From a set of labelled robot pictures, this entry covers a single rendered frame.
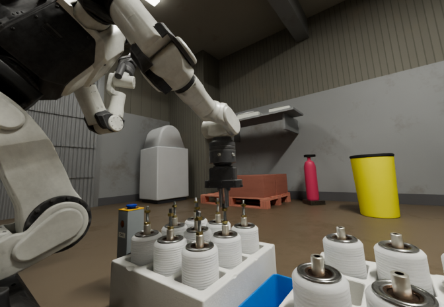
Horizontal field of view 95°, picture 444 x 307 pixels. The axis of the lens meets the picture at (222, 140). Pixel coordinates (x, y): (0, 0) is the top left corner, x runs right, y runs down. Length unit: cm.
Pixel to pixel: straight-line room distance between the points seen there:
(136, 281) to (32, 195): 35
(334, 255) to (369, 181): 167
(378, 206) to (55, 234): 222
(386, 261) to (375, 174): 166
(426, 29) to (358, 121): 126
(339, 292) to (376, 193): 188
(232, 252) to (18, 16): 82
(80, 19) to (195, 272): 74
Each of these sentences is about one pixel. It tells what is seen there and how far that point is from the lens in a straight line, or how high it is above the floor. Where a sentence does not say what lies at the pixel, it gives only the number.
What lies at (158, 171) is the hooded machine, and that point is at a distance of 339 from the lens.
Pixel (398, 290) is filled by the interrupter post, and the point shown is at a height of 26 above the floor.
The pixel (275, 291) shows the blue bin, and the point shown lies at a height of 7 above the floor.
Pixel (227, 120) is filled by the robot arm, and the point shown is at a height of 60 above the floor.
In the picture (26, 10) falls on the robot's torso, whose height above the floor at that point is 87.
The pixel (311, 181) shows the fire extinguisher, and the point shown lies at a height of 28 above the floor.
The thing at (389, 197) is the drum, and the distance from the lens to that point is 233.
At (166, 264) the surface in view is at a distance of 66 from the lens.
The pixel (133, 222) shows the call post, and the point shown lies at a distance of 91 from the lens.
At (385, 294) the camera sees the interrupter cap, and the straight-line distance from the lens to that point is 45.
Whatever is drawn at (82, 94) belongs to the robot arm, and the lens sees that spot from 105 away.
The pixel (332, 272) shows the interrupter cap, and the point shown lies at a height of 25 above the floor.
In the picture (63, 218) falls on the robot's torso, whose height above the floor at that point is 34.
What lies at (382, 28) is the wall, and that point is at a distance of 373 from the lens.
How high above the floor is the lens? 44
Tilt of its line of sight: 9 degrees up
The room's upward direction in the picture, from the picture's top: 2 degrees counter-clockwise
